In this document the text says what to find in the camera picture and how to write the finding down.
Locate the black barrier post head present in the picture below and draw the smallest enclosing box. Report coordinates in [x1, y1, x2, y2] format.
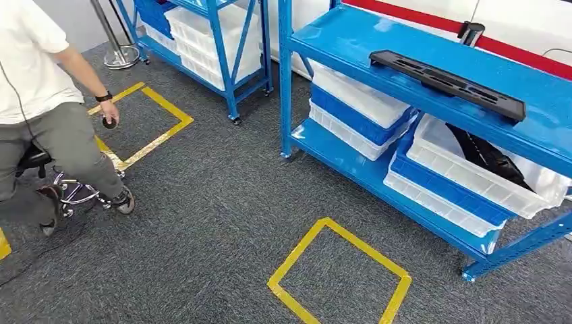
[456, 20, 486, 49]

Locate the black curved plastic part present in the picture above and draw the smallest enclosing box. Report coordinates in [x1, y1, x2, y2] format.
[445, 122, 536, 194]

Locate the blue plastic crate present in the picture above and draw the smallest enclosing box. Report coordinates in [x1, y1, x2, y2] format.
[390, 129, 518, 230]
[310, 83, 419, 148]
[133, 0, 178, 40]

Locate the person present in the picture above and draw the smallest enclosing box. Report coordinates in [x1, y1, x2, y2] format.
[0, 0, 136, 238]

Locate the long black plastic panel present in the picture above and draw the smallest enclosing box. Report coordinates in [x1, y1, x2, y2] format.
[368, 49, 527, 124]

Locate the white plastic crate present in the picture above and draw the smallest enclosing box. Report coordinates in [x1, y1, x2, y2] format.
[142, 22, 182, 57]
[175, 37, 263, 74]
[405, 113, 572, 221]
[309, 59, 412, 131]
[308, 100, 419, 162]
[164, 5, 262, 47]
[382, 167, 509, 239]
[179, 53, 263, 93]

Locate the red barrier belt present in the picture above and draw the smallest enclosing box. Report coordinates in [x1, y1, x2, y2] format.
[341, 0, 572, 82]

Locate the narrow blue metal shelf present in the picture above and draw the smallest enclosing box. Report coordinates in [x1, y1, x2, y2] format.
[115, 0, 275, 126]

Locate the black stool, chrome base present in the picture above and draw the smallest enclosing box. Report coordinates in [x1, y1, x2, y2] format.
[15, 142, 127, 221]

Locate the wide blue metal shelf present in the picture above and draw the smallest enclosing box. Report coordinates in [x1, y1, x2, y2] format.
[276, 0, 572, 284]

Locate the chrome stanchion post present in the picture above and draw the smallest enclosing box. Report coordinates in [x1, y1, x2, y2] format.
[90, 0, 141, 72]

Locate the person's hand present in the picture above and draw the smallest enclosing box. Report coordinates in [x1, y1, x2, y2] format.
[98, 100, 121, 131]

